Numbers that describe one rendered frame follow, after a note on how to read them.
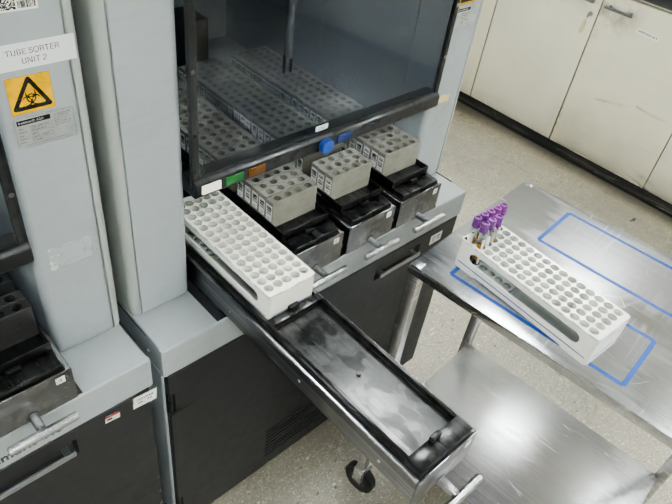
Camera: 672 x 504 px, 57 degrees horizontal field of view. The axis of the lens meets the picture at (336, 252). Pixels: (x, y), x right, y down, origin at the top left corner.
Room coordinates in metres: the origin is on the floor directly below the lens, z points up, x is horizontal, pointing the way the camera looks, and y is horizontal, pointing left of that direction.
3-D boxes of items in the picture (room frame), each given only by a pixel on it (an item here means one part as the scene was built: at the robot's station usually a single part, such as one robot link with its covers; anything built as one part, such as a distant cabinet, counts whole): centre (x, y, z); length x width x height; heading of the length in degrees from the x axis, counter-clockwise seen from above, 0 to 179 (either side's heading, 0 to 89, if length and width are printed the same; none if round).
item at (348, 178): (1.08, 0.00, 0.85); 0.12 x 0.02 x 0.06; 138
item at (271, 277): (0.83, 0.17, 0.83); 0.30 x 0.10 x 0.06; 49
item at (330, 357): (0.71, 0.04, 0.78); 0.73 x 0.14 x 0.09; 49
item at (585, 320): (0.84, -0.36, 0.85); 0.30 x 0.10 x 0.06; 45
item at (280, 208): (0.97, 0.10, 0.85); 0.12 x 0.02 x 0.06; 139
